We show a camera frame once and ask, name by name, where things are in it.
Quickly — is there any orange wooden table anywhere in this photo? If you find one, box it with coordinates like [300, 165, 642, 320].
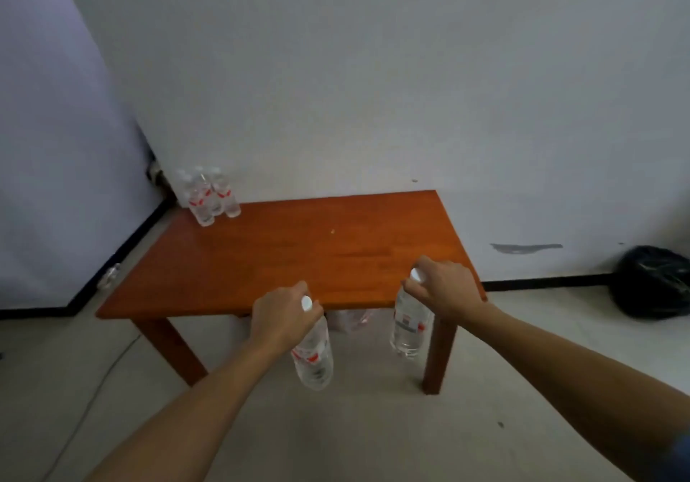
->
[96, 190, 488, 396]

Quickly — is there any black trash bag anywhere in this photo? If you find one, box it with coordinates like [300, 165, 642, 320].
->
[609, 245, 690, 321]

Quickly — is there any thin grey cable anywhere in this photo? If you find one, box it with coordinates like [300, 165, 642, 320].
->
[40, 333, 142, 482]

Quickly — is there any person's left forearm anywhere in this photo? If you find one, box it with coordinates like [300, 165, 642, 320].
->
[83, 335, 284, 482]

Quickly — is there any person's blue right sleeve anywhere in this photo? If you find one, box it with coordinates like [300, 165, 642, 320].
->
[655, 432, 690, 482]

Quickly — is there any person's left hand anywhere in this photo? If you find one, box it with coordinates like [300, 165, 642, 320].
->
[249, 281, 326, 358]

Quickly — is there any person's right forearm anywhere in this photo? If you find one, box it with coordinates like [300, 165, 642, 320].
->
[461, 302, 690, 477]

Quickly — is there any clear plastic wrap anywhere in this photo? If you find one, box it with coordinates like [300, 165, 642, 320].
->
[326, 309, 381, 332]

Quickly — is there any person's right hand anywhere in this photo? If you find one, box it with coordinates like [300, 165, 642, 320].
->
[402, 255, 486, 326]

